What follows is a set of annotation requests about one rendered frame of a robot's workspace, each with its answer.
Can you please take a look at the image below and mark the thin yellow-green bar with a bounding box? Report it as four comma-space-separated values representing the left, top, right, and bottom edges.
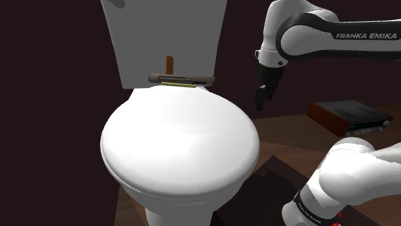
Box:
161, 82, 197, 89

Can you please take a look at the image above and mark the brown cylinder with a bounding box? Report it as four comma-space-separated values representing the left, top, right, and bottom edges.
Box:
165, 55, 175, 76

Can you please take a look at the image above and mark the grey-brown long flat tool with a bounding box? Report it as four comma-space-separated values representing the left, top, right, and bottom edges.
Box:
147, 73, 217, 88

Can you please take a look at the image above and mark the white toilet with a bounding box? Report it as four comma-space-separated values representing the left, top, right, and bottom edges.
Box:
100, 0, 260, 226

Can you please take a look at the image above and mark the black and brown audio receiver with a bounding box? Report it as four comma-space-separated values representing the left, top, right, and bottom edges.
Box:
305, 100, 395, 138

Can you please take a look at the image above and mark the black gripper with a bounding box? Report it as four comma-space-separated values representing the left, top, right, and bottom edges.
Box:
254, 63, 285, 112

